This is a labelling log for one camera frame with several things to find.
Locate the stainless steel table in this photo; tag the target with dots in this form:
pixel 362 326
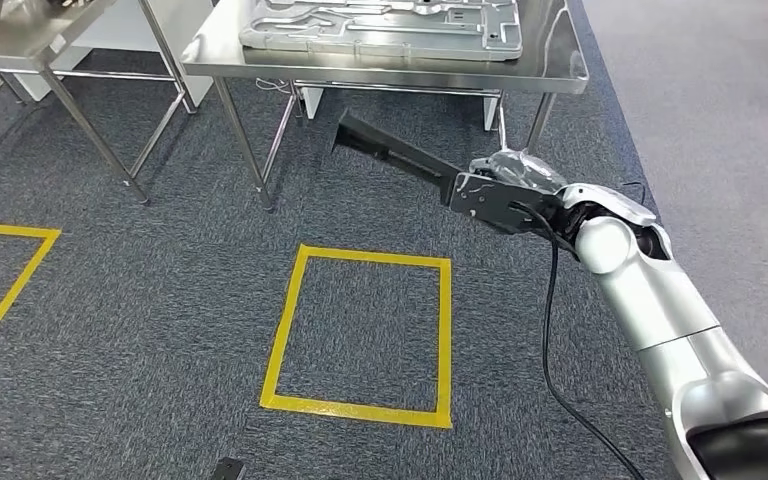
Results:
pixel 20 33

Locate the white cabinet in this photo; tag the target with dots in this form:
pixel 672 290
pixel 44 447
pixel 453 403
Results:
pixel 112 30

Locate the stainless steel workbench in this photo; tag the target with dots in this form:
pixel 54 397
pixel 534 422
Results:
pixel 390 74

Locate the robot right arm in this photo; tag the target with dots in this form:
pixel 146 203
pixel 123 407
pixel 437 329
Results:
pixel 656 291

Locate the long black plastic part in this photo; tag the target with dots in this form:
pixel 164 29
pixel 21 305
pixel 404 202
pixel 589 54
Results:
pixel 390 154

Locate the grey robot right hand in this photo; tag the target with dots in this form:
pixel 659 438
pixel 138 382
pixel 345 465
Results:
pixel 523 171

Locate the machined aluminium plate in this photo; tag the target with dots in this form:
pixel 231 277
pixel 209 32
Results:
pixel 384 40

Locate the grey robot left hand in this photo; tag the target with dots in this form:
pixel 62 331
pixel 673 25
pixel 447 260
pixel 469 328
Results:
pixel 228 470

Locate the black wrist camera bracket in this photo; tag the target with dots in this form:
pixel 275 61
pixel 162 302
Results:
pixel 490 202

